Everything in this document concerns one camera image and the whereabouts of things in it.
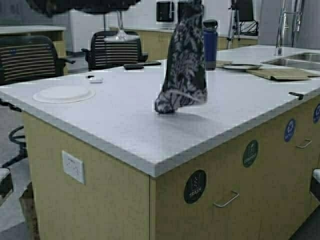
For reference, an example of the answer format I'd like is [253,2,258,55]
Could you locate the island chrome faucet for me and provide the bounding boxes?
[274,0,304,57]

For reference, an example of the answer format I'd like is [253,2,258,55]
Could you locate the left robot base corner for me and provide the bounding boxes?
[0,167,14,206]

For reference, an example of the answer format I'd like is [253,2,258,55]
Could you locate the wine glass with pink liquid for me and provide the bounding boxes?
[104,10,140,43]

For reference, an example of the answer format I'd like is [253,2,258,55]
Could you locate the wooden kitchen island cabinet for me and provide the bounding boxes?
[23,97,320,240]

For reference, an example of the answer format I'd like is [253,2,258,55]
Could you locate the black paper towel dispenser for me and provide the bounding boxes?
[156,1,174,23]

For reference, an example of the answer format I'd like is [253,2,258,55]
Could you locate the black smartphone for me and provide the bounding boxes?
[123,64,144,71]

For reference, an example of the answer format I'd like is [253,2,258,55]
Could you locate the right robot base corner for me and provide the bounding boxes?
[310,168,320,201]

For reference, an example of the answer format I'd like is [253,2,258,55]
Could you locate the blue metal water bottle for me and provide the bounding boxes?
[203,19,218,71]

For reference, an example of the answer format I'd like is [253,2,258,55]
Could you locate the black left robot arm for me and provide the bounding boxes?
[26,0,141,18]

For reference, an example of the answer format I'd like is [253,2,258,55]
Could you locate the black mesh office chair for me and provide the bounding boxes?
[81,30,149,71]

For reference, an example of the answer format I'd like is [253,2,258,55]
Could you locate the black trash label sticker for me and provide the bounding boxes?
[183,169,207,204]

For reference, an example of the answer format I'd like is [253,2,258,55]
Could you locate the camera tripod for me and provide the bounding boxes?
[226,0,241,49]

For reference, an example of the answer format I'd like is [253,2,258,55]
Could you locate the green compost label sticker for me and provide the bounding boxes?
[242,139,259,168]

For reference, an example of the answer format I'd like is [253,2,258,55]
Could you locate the white island power outlet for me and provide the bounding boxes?
[61,150,85,185]

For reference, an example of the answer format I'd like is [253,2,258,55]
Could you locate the black white patterned cloth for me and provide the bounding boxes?
[154,0,208,114]

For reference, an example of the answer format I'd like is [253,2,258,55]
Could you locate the background wooden counter cabinets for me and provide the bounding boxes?
[125,27,258,61]

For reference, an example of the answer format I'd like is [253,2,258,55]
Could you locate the white earbuds case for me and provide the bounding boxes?
[88,76,104,84]

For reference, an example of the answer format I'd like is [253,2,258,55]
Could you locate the white round plate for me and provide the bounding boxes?
[32,85,96,104]

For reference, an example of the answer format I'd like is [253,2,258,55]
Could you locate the grey plate near sink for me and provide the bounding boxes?
[222,64,262,70]

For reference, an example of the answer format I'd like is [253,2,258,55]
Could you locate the island stainless sink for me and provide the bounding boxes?
[262,52,320,72]

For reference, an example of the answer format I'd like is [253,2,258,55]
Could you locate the blue recycling label sticker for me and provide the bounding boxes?
[284,118,296,143]

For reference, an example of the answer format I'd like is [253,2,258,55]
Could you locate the black clip on counter edge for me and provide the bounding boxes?
[288,92,304,101]

